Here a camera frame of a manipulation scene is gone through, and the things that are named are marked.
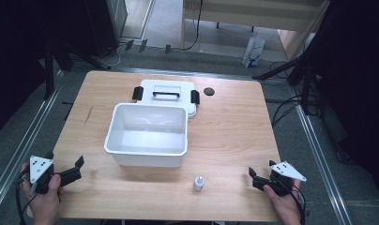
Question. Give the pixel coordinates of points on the aluminium floor rail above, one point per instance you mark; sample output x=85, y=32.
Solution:
x=319, y=162
x=25, y=146

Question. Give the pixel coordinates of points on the black metal stand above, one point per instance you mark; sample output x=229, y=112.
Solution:
x=49, y=72

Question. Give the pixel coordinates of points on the white plastic storage box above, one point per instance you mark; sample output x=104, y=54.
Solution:
x=147, y=146

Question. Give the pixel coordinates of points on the person's right hand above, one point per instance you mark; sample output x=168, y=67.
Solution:
x=284, y=207

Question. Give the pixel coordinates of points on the light wooden desk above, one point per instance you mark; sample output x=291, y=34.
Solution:
x=256, y=14

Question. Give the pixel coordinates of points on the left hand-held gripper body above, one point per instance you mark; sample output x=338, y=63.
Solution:
x=37, y=167

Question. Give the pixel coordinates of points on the white paper bag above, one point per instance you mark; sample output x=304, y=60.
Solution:
x=252, y=53

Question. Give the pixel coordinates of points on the black tripod stand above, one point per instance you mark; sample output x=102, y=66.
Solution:
x=278, y=70

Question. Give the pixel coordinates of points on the black tape strip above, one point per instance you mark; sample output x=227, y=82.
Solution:
x=129, y=45
x=168, y=49
x=143, y=45

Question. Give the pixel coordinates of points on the black cabinet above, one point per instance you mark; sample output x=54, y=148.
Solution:
x=103, y=25

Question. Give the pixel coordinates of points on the person's left hand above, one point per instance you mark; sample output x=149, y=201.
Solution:
x=47, y=203

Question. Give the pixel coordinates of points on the small white bottle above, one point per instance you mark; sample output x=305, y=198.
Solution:
x=198, y=184

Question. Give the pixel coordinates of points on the black round table grommet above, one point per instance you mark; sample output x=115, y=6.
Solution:
x=209, y=91

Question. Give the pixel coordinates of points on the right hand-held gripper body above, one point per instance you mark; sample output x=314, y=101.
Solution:
x=286, y=170

